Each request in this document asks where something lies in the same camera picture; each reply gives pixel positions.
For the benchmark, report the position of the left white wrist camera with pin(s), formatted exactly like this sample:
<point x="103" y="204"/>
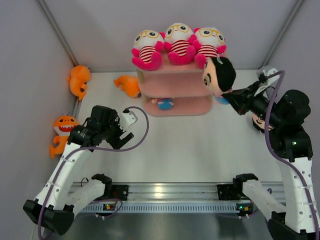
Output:
<point x="126" y="119"/>

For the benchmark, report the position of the black-haired doll plush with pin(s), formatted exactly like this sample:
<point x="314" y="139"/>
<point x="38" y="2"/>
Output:
<point x="218" y="77"/>

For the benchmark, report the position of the blue-hat doll plush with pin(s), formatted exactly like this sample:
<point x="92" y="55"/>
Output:
<point x="258" y="123"/>

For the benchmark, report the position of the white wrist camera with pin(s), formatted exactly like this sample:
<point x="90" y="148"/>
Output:
<point x="126" y="119"/>
<point x="267" y="80"/>

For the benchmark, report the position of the pink three-tier shelf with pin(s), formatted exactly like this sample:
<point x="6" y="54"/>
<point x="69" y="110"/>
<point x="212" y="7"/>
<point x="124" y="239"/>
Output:
<point x="183" y="83"/>

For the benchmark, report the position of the white slotted cable duct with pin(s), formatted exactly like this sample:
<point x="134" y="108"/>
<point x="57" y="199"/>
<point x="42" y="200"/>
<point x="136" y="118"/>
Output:
<point x="187" y="207"/>

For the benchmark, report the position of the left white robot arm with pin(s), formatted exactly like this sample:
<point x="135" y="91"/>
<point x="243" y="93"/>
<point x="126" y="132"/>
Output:
<point x="54" y="208"/>

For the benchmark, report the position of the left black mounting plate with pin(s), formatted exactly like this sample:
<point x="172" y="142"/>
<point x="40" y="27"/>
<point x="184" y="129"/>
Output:
<point x="120" y="191"/>

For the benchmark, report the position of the doll plush on bottom shelf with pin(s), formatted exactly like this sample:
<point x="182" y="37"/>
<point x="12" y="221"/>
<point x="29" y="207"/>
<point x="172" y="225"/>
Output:
<point x="163" y="103"/>

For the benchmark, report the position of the black mounting plate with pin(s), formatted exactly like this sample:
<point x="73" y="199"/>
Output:
<point x="226" y="192"/>
<point x="120" y="191"/>

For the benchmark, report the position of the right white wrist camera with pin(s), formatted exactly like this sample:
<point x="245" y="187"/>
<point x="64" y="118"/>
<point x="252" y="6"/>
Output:
<point x="267" y="80"/>

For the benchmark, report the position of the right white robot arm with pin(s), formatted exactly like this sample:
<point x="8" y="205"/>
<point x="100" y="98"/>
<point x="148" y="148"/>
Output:
<point x="290" y="145"/>

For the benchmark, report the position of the pink panda plush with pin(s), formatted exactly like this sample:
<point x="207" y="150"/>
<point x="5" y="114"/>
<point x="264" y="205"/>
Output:
<point x="178" y="40"/>
<point x="209" y="42"/>
<point x="147" y="50"/>

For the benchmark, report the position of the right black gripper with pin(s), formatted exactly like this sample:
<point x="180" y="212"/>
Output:
<point x="240" y="99"/>

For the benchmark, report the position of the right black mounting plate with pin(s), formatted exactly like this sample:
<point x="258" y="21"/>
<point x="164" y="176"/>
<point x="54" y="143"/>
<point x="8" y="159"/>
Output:
<point x="226" y="192"/>

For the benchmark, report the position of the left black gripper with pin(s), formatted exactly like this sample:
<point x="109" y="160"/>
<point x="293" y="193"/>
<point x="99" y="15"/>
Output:
<point x="116" y="142"/>

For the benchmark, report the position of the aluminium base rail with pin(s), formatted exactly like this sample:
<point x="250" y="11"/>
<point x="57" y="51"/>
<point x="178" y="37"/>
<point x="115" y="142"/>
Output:
<point x="172" y="191"/>

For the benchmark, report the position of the orange shark plush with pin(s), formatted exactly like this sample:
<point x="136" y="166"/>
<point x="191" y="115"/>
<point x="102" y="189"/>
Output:
<point x="77" y="79"/>
<point x="62" y="126"/>
<point x="129" y="84"/>

